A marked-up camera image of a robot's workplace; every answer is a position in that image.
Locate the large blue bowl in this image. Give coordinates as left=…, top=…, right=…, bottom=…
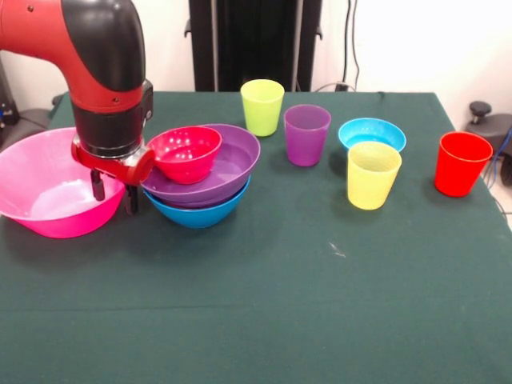
left=142, top=175, right=252, bottom=230

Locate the green cup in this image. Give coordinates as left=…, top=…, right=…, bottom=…
left=240, top=78, right=286, bottom=138

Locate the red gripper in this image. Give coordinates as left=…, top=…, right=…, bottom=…
left=70, top=134, right=156, bottom=216

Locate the dark green table cloth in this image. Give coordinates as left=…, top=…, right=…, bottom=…
left=0, top=90, right=512, bottom=384

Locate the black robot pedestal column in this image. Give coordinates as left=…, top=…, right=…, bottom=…
left=184, top=0, right=323, bottom=93

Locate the red cup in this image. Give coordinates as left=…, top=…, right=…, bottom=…
left=434, top=131, right=494, bottom=198

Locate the black equipment box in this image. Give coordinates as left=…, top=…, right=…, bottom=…
left=0, top=55, right=19, bottom=129

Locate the black pedestal leg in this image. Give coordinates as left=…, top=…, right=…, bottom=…
left=465, top=114, right=512, bottom=169
left=0, top=108, right=53, bottom=153

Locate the yellow cup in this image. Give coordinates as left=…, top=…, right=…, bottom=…
left=346, top=142, right=402, bottom=210

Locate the small light blue bowl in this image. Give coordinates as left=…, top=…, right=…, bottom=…
left=338, top=118, right=407, bottom=155

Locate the large pink bowl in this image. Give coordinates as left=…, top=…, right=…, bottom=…
left=0, top=127, right=127, bottom=240

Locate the black knob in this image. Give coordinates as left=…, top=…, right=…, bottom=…
left=469, top=101, right=492, bottom=124

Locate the black wall cable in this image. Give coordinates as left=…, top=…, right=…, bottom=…
left=342, top=0, right=361, bottom=91

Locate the purple cup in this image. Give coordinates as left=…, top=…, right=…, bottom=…
left=283, top=104, right=332, bottom=168

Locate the large purple bowl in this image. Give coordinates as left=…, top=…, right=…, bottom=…
left=140, top=123, right=262, bottom=209

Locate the small crimson bowl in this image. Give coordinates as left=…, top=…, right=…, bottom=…
left=146, top=126, right=223, bottom=185

